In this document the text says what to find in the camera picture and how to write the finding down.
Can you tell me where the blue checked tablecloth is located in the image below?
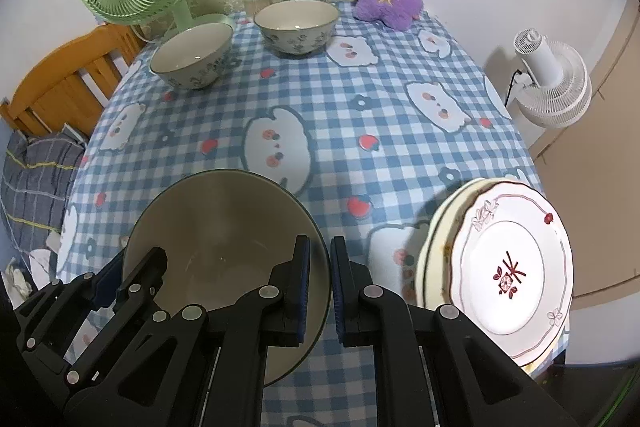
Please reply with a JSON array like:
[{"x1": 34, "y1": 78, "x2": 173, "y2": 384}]
[{"x1": 55, "y1": 0, "x2": 568, "y2": 427}]

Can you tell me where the cream plate with yellow flowers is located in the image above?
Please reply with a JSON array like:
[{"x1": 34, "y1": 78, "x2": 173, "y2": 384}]
[{"x1": 415, "y1": 177, "x2": 546, "y2": 375}]

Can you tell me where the grey plaid bedding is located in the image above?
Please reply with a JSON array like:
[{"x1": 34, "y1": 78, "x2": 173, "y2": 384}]
[{"x1": 0, "y1": 129, "x2": 86, "y2": 268}]

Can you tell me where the white crumpled cloth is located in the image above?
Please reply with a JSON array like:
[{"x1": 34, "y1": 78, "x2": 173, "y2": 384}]
[{"x1": 5, "y1": 257, "x2": 38, "y2": 295}]

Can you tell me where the white plate with red trim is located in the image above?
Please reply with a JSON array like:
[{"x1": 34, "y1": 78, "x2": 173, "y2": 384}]
[{"x1": 446, "y1": 179, "x2": 574, "y2": 368}]

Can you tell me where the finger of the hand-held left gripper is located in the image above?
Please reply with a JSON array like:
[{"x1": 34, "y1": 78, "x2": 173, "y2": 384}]
[
  {"x1": 15, "y1": 252, "x2": 125, "y2": 373},
  {"x1": 62, "y1": 248, "x2": 176, "y2": 408}
]

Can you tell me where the white fan cable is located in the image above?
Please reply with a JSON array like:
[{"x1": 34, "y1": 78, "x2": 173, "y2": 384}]
[{"x1": 130, "y1": 23, "x2": 162, "y2": 44}]

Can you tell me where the floral ceramic bowl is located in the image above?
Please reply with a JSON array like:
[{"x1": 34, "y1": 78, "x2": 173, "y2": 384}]
[
  {"x1": 253, "y1": 0, "x2": 341, "y2": 58},
  {"x1": 149, "y1": 23, "x2": 235, "y2": 91},
  {"x1": 121, "y1": 168, "x2": 332, "y2": 388}
]

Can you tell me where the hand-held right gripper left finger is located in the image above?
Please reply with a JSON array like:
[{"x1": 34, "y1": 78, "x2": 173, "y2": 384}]
[{"x1": 60, "y1": 236, "x2": 312, "y2": 427}]

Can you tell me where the white desk fan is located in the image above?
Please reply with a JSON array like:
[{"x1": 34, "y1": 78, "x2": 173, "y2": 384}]
[{"x1": 514, "y1": 28, "x2": 592, "y2": 129}]

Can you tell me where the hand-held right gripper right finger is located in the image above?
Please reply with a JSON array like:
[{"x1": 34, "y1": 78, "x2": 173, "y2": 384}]
[{"x1": 330, "y1": 235, "x2": 581, "y2": 427}]

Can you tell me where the black fan cable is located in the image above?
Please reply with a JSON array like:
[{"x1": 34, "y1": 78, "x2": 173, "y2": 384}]
[{"x1": 502, "y1": 67, "x2": 523, "y2": 108}]

